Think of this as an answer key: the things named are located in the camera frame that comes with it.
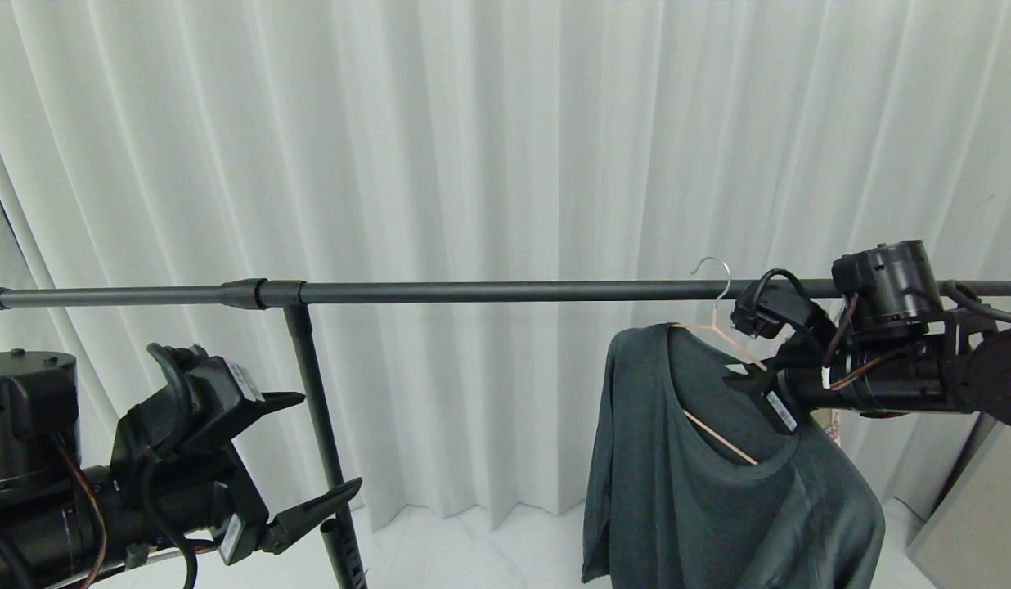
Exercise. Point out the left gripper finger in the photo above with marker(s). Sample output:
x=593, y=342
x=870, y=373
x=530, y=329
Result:
x=235, y=425
x=297, y=523

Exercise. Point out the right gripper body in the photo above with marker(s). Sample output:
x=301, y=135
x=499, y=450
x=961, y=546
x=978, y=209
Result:
x=816, y=384

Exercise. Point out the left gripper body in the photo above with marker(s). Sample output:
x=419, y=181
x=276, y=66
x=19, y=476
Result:
x=227, y=507

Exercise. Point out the pink clothes hanger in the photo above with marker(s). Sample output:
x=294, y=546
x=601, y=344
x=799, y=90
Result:
x=722, y=282

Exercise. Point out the dark grey long-sleeved shirt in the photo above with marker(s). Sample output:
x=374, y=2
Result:
x=677, y=507

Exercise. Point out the black clothes rack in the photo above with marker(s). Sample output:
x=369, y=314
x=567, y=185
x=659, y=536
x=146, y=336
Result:
x=473, y=291

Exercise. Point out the white curtain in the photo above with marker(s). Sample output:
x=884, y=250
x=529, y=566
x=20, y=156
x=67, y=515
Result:
x=473, y=147

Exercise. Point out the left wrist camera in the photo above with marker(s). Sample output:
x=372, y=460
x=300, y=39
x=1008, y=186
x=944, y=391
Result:
x=219, y=380

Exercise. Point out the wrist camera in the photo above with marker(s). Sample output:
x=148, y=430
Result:
x=219, y=380
x=771, y=315

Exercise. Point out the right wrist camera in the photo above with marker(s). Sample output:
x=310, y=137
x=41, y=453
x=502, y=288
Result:
x=771, y=315

